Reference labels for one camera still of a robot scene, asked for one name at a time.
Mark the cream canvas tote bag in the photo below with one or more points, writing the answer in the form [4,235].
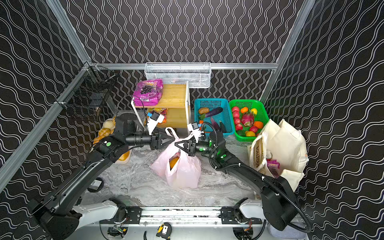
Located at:
[288,147]

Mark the yellow black tape measure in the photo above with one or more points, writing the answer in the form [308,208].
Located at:
[164,231]

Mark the black round puck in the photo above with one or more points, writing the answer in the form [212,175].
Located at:
[96,185]

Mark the green plastic basket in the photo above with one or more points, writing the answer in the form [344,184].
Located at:
[239,107]

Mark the white wire wall basket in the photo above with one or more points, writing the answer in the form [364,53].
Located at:
[196,75]

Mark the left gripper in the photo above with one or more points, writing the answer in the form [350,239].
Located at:
[157,141]

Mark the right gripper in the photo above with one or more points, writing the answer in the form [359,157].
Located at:
[191,147]

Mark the red soda can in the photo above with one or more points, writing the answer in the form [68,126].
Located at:
[269,155]

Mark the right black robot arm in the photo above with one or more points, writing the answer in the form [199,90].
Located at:
[278,201]

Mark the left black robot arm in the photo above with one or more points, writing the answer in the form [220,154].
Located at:
[54,212]

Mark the white wooden two-tier shelf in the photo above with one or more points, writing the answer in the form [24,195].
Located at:
[176,99]

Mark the purple eggplant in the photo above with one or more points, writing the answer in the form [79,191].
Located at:
[214,112]

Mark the pink plastic bag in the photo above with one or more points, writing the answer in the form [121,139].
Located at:
[176,167]

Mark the purple snack bag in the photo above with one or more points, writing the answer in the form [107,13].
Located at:
[274,168]
[148,93]

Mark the brown potato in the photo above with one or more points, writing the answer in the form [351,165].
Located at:
[203,110]

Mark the teal plastic basket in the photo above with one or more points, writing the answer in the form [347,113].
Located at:
[225,118]

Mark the pink dragon fruit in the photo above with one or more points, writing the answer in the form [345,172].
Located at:
[247,119]

